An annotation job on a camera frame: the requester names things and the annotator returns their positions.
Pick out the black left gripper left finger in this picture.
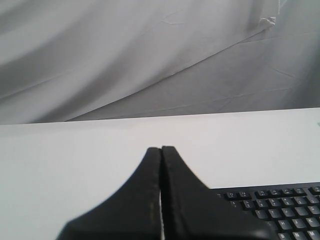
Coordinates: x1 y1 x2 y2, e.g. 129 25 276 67
57 147 162 240

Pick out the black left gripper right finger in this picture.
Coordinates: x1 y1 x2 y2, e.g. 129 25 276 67
161 146 274 240

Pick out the black acer keyboard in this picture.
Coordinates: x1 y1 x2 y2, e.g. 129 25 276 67
212 182 320 240

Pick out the grey backdrop cloth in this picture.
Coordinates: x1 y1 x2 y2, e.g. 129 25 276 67
0 0 320 125

